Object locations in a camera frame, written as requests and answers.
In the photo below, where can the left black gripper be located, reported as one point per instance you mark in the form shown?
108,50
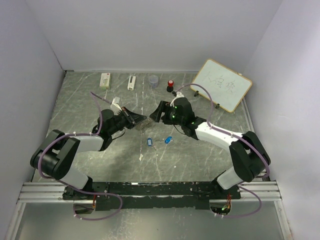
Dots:
135,118

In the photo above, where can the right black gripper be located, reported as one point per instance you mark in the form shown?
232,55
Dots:
163,107

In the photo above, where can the blue tagged key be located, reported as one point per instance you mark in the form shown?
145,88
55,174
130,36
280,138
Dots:
168,140
150,143

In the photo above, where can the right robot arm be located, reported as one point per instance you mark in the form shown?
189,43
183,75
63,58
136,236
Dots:
249,157

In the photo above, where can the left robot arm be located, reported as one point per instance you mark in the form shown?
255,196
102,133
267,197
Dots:
54,157

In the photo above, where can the clear cup of paperclips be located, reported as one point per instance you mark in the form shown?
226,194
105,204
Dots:
153,81

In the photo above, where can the white stapler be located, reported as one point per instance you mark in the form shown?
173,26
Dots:
131,83

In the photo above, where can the green white staple box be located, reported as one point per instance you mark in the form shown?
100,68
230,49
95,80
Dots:
105,81

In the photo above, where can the yellow framed whiteboard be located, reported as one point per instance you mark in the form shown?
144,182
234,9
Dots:
220,84

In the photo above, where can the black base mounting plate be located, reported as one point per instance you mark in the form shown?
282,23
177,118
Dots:
149,195

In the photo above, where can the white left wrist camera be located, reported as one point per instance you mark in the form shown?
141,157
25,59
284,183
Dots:
115,107

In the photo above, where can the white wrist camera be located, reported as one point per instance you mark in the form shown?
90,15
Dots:
177,96
115,107

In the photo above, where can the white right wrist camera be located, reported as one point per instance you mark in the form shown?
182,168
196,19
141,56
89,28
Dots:
177,96

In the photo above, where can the aluminium rail frame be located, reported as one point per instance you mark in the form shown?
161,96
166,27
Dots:
233,206

